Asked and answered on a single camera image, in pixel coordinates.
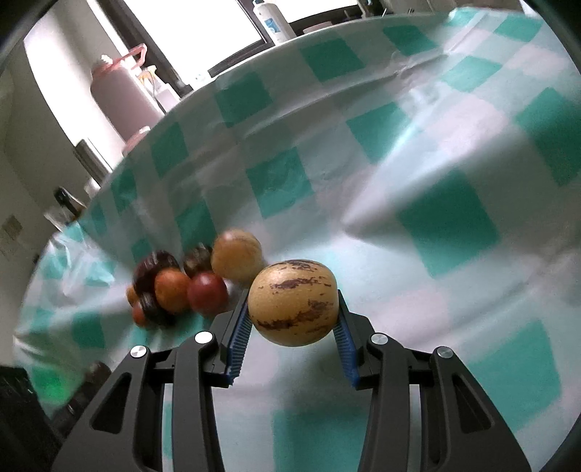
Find yellow striped pepino melon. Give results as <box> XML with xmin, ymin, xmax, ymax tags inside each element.
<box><xmin>247</xmin><ymin>260</ymin><xmax>339</xmax><ymax>347</ymax></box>

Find red cherry tomato middle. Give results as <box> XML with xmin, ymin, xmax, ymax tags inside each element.
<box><xmin>132</xmin><ymin>301</ymin><xmax>150</xmax><ymax>327</ymax></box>

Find red cherry tomato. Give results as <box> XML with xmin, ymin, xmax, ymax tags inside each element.
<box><xmin>132</xmin><ymin>301</ymin><xmax>150</xmax><ymax>327</ymax></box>
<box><xmin>187</xmin><ymin>271</ymin><xmax>228</xmax><ymax>318</ymax></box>

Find small orange mandarin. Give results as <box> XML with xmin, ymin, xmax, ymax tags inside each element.
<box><xmin>154</xmin><ymin>268</ymin><xmax>190</xmax><ymax>313</ymax></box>

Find dark dried date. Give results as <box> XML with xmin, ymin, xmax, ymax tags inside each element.
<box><xmin>133</xmin><ymin>251</ymin><xmax>180</xmax><ymax>296</ymax></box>

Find small dark date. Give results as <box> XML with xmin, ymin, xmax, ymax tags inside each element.
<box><xmin>182</xmin><ymin>243</ymin><xmax>213</xmax><ymax>278</ymax></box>

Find dark glass bottle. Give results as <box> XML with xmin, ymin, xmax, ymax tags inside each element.
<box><xmin>53</xmin><ymin>187</ymin><xmax>87</xmax><ymax>220</ymax></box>

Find steel thermos flask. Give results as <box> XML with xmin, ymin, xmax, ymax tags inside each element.
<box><xmin>74</xmin><ymin>140</ymin><xmax>112</xmax><ymax>186</ymax></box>

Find teal checkered tablecloth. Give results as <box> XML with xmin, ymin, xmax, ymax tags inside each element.
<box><xmin>14</xmin><ymin>8</ymin><xmax>580</xmax><ymax>469</ymax></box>

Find pink water jug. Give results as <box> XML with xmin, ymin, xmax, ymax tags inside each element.
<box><xmin>90</xmin><ymin>43</ymin><xmax>163</xmax><ymax>155</ymax></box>

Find white lotion bottle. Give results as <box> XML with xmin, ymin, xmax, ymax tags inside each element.
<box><xmin>253</xmin><ymin>0</ymin><xmax>296</xmax><ymax>45</ymax></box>

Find wall power socket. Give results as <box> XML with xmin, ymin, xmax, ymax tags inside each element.
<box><xmin>0</xmin><ymin>214</ymin><xmax>23</xmax><ymax>258</ymax></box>

